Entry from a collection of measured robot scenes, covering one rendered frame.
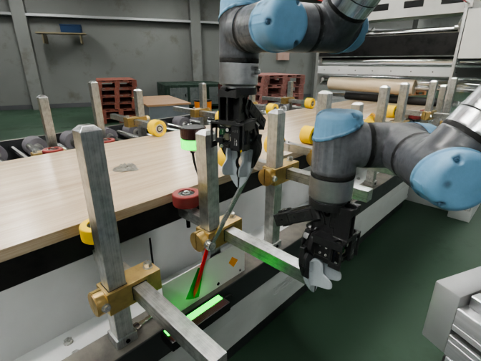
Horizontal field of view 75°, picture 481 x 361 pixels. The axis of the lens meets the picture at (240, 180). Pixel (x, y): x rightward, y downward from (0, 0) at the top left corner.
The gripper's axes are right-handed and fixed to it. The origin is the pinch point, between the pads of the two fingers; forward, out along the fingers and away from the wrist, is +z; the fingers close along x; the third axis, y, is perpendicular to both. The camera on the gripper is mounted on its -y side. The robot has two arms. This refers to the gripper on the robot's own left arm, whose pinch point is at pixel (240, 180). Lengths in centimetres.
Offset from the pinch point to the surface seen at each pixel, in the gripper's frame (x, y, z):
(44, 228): -39.4, 19.9, 11.7
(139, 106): -94, -78, -3
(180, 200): -20.2, -5.6, 11.0
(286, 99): -46, -202, 1
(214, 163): -6.6, -0.1, -2.9
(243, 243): 1.1, 0.1, 15.7
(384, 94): 27, -92, -14
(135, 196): -32.9, -2.6, 11.0
